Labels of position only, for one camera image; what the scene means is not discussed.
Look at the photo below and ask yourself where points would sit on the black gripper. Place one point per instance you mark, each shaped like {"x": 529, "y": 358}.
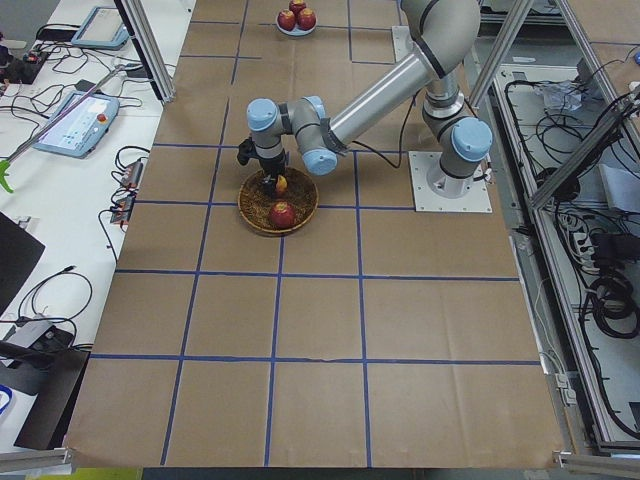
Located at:
{"x": 272, "y": 165}

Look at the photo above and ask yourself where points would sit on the red yellow striped apple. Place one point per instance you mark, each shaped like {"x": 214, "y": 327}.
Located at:
{"x": 281, "y": 186}

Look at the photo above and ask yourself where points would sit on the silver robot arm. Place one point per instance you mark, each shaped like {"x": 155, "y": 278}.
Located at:
{"x": 441, "y": 33}

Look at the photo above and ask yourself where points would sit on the round wicker basket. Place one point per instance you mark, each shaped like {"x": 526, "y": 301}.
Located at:
{"x": 254, "y": 205}

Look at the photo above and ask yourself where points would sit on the dark red apple in basket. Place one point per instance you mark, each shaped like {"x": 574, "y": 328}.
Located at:
{"x": 282, "y": 215}

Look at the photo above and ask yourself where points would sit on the light blue plate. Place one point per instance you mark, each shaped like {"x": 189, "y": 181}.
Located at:
{"x": 296, "y": 32}

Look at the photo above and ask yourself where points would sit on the red apple on plate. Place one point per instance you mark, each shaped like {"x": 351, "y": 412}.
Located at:
{"x": 297, "y": 5}
{"x": 306, "y": 19}
{"x": 286, "y": 20}

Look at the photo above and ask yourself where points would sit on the far teach pendant tablet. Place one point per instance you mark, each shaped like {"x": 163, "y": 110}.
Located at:
{"x": 103, "y": 28}

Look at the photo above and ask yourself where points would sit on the black laptop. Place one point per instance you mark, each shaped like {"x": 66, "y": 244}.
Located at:
{"x": 20, "y": 253}

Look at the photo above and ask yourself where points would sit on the green-tipped reacher grabber stick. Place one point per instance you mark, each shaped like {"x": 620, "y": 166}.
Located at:
{"x": 53, "y": 122}

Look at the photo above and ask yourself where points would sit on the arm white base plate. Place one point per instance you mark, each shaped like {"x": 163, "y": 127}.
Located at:
{"x": 403, "y": 44}
{"x": 434, "y": 191}

